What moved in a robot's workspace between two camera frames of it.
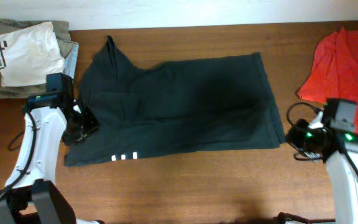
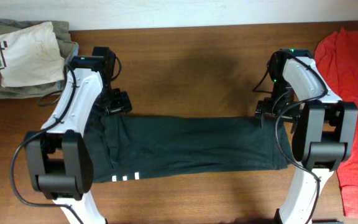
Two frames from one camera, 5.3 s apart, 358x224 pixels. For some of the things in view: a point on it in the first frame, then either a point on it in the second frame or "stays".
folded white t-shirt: (25, 55) stays
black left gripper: (91, 122) to (120, 100)
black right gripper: (294, 138) to (292, 114)
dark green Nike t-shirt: (188, 107) to (132, 145)
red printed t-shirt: (345, 68) stays
